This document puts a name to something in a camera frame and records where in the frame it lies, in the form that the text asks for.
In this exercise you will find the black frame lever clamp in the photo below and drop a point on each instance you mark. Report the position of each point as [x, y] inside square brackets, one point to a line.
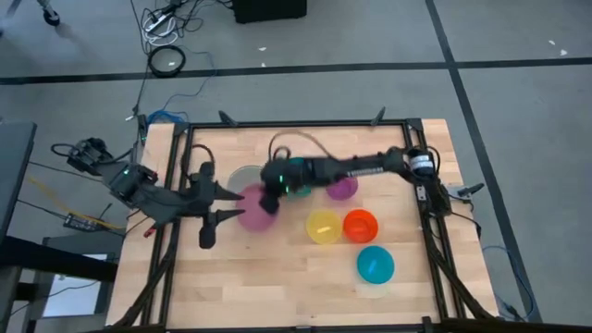
[227, 118]
[469, 188]
[378, 116]

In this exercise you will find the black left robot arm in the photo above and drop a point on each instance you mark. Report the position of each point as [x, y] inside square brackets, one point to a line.
[139, 189]

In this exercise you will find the black chair caster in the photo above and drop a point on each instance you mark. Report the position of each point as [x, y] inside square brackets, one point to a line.
[51, 17]

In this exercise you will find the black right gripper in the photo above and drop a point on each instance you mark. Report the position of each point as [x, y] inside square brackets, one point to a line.
[282, 178]

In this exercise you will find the black low shelf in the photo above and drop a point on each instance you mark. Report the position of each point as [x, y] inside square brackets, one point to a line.
[55, 263]

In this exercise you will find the dark grey desk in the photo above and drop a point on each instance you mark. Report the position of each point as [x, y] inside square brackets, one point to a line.
[14, 171]

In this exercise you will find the white power strip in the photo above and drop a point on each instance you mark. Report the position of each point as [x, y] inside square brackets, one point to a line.
[157, 21]

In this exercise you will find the teal translucent plastic bowl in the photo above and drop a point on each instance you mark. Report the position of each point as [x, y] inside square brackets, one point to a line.
[375, 264]
[299, 190]

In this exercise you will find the red clip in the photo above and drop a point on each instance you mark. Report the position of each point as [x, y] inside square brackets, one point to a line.
[149, 231]

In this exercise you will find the purple translucent plastic bowl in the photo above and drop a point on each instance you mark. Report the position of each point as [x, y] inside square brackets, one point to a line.
[342, 188]

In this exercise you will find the clear plastic bowl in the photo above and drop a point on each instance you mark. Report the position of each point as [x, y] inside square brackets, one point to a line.
[244, 176]

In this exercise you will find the black aluminium table frame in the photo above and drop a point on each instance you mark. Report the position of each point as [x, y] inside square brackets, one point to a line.
[300, 124]

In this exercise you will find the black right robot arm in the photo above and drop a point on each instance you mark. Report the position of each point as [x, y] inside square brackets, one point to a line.
[370, 165]

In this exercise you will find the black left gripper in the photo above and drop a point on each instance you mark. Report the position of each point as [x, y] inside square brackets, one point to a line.
[206, 199]

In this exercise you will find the yellow translucent plastic bowl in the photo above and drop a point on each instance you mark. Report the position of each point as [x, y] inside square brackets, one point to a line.
[324, 226]

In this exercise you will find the black box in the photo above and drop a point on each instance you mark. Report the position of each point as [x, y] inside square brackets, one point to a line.
[269, 9]

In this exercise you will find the small black electronic device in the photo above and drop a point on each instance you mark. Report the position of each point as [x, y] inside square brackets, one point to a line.
[81, 223]

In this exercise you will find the magenta translucent plastic bowl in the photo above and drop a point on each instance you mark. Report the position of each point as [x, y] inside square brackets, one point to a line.
[252, 210]

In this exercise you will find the orange translucent plastic bowl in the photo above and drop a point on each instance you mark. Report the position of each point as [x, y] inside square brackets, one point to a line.
[360, 225]

